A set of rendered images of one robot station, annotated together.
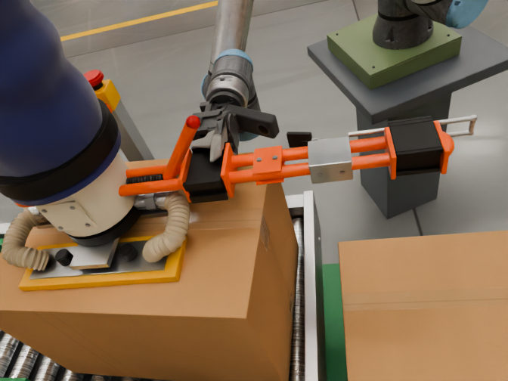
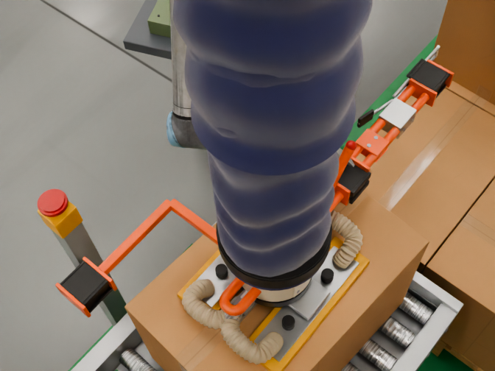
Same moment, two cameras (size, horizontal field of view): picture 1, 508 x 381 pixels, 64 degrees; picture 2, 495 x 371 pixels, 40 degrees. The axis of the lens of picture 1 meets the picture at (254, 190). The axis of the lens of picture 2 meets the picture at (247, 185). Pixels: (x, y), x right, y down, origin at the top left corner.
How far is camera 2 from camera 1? 1.26 m
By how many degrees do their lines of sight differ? 39
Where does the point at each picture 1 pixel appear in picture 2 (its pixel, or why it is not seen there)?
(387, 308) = (394, 204)
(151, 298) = (368, 285)
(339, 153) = (406, 110)
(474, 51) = not seen: outside the picture
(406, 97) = not seen: hidden behind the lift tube
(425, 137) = (435, 72)
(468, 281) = (414, 150)
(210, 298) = (399, 251)
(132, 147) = (92, 250)
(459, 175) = not seen: hidden behind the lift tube
